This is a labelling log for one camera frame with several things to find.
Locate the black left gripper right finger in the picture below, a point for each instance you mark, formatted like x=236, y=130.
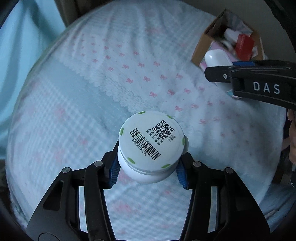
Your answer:
x=238, y=216

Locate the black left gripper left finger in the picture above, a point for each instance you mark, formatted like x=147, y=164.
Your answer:
x=74, y=207

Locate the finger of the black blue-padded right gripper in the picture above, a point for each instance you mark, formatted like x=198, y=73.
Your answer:
x=259, y=69

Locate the white earbud case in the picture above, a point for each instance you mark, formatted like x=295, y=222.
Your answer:
x=216, y=58

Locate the red cardboard box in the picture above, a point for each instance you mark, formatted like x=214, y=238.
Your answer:
x=243, y=48

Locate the large white round jar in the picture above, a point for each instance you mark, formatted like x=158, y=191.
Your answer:
x=150, y=144

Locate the person's right hand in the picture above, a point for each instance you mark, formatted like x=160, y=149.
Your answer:
x=291, y=140

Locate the pink cardboard box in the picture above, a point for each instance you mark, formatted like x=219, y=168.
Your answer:
x=222, y=34

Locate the white pink-patterned bed blanket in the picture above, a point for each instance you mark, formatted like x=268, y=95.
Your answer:
x=121, y=59

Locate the light blue hanging sheet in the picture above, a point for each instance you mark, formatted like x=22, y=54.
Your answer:
x=29, y=28

